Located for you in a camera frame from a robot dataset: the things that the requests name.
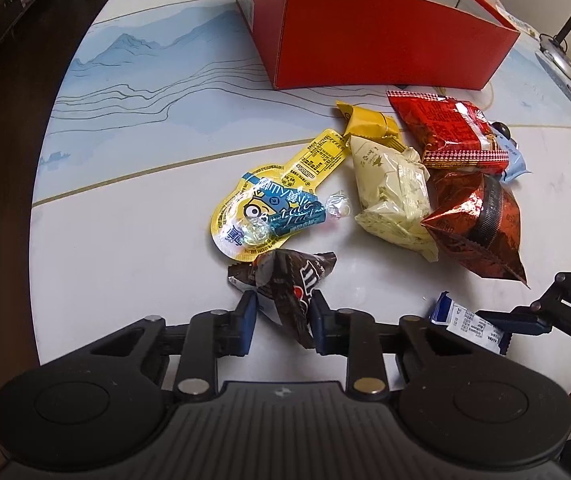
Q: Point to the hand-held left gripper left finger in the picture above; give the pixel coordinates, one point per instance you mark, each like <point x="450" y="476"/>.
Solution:
<point x="248" y="321"/>

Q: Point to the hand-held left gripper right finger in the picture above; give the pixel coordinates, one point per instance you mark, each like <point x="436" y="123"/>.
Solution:
<point x="320" y="327"/>

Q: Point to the brown chocolate candy packet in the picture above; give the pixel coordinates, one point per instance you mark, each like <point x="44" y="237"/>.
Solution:
<point x="290" y="285"/>

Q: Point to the blue and white snack packet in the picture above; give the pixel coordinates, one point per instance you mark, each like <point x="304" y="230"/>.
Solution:
<point x="465" y="325"/>

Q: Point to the dark red foil snack packet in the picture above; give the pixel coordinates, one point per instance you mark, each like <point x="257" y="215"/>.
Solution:
<point x="475" y="225"/>

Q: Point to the cream pastry packet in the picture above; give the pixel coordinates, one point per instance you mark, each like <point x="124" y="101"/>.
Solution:
<point x="390" y="190"/>

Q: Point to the yellow guitar-shaped jelly packet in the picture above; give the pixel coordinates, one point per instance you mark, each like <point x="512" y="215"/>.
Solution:
<point x="310" y="160"/>

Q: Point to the red cardboard box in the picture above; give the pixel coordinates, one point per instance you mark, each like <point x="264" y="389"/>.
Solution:
<point x="380" y="35"/>

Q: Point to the blue twist-wrapped candy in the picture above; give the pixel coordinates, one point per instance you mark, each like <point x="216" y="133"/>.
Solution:
<point x="293" y="216"/>

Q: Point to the light blue snack packet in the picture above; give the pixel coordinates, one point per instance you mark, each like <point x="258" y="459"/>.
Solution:
<point x="515" y="162"/>

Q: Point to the red checkered snack packet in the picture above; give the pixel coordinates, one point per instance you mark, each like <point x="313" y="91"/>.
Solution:
<point x="445" y="127"/>

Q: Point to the small yellow snack packet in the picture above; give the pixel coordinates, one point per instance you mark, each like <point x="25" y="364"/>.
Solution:
<point x="365" y="121"/>

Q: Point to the silver gooseneck desk lamp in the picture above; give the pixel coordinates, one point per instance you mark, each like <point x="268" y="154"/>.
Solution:
<point x="563" y="60"/>

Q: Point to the white printed paper label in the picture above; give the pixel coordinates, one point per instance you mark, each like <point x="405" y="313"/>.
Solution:
<point x="515" y="20"/>

